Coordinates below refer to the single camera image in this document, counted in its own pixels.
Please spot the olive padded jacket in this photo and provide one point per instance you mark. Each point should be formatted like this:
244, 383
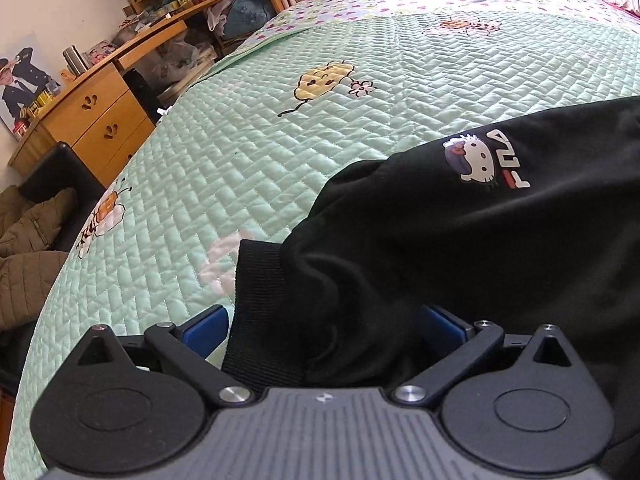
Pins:
35, 270

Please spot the steel tumbler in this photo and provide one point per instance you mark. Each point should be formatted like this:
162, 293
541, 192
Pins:
75, 60

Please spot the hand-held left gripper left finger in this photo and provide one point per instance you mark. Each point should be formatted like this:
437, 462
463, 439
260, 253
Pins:
205, 327

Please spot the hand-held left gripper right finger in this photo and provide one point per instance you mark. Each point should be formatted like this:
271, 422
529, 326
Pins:
450, 327

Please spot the wooden desk with drawers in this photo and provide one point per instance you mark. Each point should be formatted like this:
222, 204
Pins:
100, 105

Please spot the wall poster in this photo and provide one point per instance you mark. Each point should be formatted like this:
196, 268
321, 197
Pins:
20, 85

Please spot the green bee-print quilt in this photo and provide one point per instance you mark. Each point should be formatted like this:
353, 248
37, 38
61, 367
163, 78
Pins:
250, 150

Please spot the blue bag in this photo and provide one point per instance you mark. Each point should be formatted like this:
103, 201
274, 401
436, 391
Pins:
250, 12

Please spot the black pants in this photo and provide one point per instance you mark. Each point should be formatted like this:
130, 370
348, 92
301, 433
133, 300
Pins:
425, 240

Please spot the clear plastic bag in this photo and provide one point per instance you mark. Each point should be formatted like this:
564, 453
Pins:
180, 55

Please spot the small picture frame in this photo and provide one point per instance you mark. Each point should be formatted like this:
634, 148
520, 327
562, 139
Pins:
100, 51

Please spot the black chair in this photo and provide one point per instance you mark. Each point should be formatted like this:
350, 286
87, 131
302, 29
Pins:
65, 165

